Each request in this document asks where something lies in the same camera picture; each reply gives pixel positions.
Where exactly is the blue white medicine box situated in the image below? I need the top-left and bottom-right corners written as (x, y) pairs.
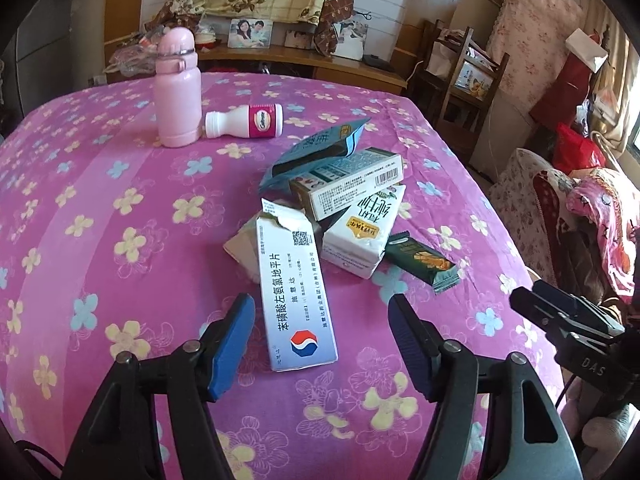
top-left (256, 199), bottom-right (339, 372)

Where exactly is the dark green snack packet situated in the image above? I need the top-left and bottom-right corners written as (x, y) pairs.
top-left (385, 231), bottom-right (460, 295)

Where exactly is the beige curtain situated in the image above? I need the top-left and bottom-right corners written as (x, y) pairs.
top-left (582, 0), bottom-right (640, 156)

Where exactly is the small dark photo frame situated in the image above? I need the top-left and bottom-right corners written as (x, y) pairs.
top-left (285, 29), bottom-right (317, 50)

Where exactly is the blue snack packet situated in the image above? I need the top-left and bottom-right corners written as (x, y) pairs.
top-left (258, 117), bottom-right (372, 195)

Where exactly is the pink floral tablecloth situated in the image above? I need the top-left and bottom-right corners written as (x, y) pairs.
top-left (0, 71), bottom-right (566, 480)

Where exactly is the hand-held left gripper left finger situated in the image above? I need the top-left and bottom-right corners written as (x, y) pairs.
top-left (60, 292), bottom-right (257, 480)

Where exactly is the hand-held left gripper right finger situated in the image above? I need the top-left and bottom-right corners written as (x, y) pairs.
top-left (387, 294), bottom-right (571, 480)

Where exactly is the pink patterned blanket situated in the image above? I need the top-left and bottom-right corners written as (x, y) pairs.
top-left (565, 167), bottom-right (640, 301)

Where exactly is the white paper bag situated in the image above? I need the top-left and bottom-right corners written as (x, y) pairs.
top-left (565, 27), bottom-right (608, 73)

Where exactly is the white milk carton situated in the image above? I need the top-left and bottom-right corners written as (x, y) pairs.
top-left (321, 184), bottom-right (407, 280)

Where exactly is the red plastic bag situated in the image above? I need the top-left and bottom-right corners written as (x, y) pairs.
top-left (552, 122), bottom-right (606, 176)

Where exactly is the white bottle pink label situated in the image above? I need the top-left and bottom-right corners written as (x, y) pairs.
top-left (205, 104), bottom-right (284, 140)

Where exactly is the dark red hanging cloth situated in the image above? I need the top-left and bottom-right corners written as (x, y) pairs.
top-left (530, 55), bottom-right (596, 121)

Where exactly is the white wedding photo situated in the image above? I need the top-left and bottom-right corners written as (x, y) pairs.
top-left (334, 15), bottom-right (370, 61)

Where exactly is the clear plastic bag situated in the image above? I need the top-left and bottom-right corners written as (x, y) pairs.
top-left (102, 35), bottom-right (161, 78)

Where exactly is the grey refrigerator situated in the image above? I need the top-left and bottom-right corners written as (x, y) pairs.
top-left (0, 0), bottom-right (108, 126)

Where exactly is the orange plastic bag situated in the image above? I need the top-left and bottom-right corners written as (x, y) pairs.
top-left (592, 85), bottom-right (618, 111)

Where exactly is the dark wooden chair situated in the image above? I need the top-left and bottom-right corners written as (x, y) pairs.
top-left (412, 20), bottom-right (511, 161)

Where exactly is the pink insulated bottle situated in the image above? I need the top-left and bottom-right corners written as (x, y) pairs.
top-left (152, 27), bottom-right (202, 148)

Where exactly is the fruit print box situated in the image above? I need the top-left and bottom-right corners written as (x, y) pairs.
top-left (457, 62), bottom-right (488, 98)

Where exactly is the floral covered air conditioner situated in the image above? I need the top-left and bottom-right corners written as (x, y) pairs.
top-left (487, 0), bottom-right (586, 106)

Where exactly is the green white medicine box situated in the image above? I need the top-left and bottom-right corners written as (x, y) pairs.
top-left (289, 146), bottom-right (405, 222)

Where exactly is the wooden cabinet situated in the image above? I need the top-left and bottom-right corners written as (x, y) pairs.
top-left (102, 45), bottom-right (408, 96)

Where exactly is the couple photo frame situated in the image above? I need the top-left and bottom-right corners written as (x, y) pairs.
top-left (227, 18), bottom-right (274, 50)

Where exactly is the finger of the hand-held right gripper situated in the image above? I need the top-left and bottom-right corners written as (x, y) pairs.
top-left (531, 280), bottom-right (626, 333)
top-left (509, 287), bottom-right (568, 343)

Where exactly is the floral covered sofa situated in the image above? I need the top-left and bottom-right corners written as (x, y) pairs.
top-left (487, 147), bottom-right (640, 311)

